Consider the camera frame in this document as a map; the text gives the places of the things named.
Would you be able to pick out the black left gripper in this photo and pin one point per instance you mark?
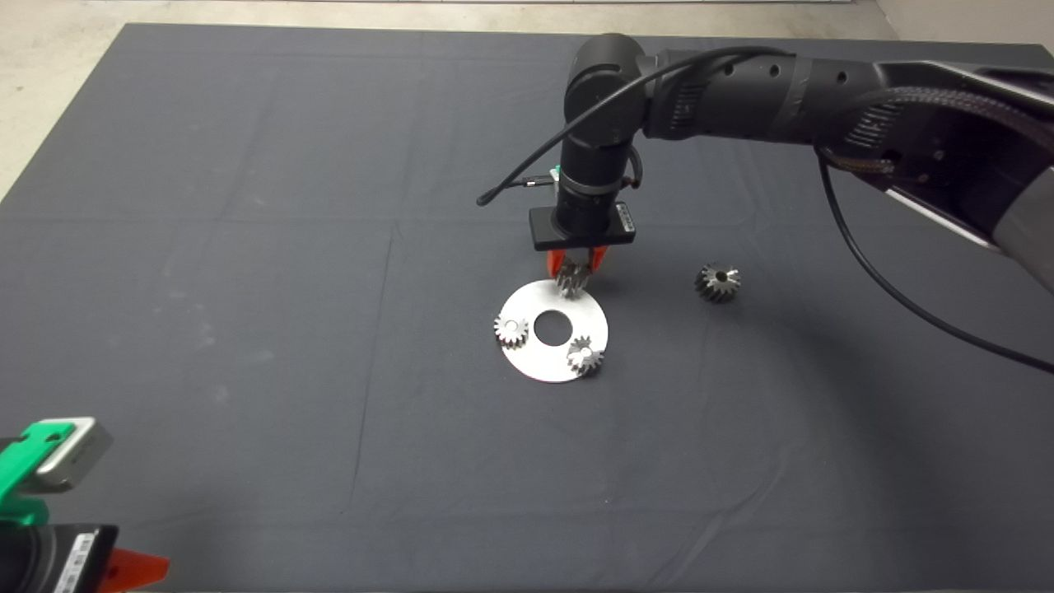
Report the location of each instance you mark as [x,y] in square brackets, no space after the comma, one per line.
[49,564]

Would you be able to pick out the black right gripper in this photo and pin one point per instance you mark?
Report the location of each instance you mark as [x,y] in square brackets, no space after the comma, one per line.
[585,226]

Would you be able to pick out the small steel gear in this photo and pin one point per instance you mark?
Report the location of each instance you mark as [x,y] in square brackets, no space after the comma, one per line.
[510,331]
[570,284]
[585,358]

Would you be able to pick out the larger steel gear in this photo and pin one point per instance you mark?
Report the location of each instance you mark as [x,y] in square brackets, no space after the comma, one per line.
[718,284]

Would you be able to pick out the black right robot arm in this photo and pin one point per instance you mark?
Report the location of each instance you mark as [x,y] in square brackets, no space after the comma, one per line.
[741,91]

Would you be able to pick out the round metal plate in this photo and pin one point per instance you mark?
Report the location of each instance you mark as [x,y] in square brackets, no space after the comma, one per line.
[543,366]

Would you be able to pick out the dark grey table cloth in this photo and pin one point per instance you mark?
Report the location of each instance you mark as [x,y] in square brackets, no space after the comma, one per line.
[247,247]

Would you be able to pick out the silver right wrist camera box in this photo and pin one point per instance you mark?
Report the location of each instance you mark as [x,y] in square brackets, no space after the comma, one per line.
[556,184]

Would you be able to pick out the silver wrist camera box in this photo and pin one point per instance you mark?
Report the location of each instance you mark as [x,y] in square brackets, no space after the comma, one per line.
[556,184]
[78,455]

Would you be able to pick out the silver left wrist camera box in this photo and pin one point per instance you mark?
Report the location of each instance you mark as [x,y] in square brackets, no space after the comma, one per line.
[78,455]

